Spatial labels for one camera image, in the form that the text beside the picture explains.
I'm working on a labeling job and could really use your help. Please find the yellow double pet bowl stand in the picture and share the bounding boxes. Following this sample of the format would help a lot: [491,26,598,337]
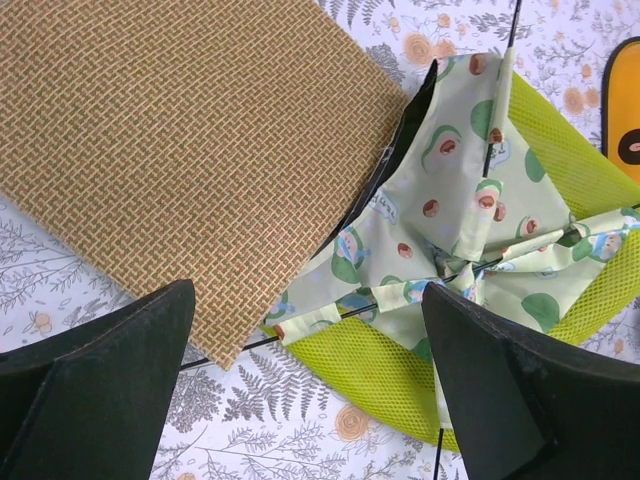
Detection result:
[601,36,639,183]

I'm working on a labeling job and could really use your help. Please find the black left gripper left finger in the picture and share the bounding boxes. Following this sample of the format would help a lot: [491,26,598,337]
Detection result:
[1,280,195,479]

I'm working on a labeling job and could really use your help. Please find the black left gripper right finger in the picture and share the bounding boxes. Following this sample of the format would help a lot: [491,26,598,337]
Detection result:
[422,285,639,479]

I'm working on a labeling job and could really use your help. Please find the green avocado print pet tent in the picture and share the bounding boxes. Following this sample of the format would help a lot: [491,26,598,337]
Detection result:
[266,53,639,442]

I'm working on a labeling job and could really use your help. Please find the floral patterned tablecloth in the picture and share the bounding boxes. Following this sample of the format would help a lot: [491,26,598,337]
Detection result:
[1,1,639,479]

